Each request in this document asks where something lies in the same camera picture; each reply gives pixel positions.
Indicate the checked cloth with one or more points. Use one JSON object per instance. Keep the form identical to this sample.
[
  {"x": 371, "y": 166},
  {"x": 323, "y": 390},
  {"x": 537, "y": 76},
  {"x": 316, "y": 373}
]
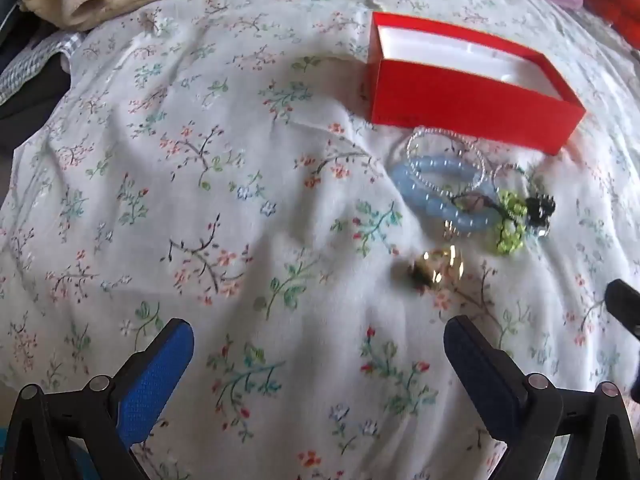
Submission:
[{"x": 35, "y": 62}]

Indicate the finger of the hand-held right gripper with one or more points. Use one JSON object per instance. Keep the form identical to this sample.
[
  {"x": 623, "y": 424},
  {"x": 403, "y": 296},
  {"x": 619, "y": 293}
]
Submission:
[{"x": 624, "y": 305}]

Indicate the orange-red cloth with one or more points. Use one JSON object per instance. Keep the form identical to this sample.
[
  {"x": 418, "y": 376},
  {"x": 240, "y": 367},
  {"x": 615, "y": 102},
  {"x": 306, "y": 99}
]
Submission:
[{"x": 612, "y": 0}]

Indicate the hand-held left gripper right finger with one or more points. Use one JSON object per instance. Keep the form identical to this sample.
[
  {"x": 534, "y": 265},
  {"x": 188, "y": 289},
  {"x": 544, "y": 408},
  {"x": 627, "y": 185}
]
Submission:
[{"x": 482, "y": 380}]

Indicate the green and black beaded ornament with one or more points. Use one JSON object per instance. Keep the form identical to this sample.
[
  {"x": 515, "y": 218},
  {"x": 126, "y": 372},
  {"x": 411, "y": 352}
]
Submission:
[{"x": 512, "y": 220}]

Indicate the dark cloth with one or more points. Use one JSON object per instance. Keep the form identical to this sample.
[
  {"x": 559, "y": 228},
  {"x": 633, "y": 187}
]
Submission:
[{"x": 30, "y": 95}]

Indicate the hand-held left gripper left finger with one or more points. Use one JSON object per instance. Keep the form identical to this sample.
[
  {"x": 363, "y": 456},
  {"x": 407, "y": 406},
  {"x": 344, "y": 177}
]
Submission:
[{"x": 155, "y": 385}]

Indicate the floral white bedsheet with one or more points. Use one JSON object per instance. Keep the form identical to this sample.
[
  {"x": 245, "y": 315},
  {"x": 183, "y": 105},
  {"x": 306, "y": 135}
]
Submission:
[{"x": 240, "y": 125}]

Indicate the red cardboard box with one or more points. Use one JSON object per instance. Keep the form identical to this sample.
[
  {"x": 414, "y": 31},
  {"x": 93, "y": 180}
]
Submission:
[{"x": 465, "y": 100}]

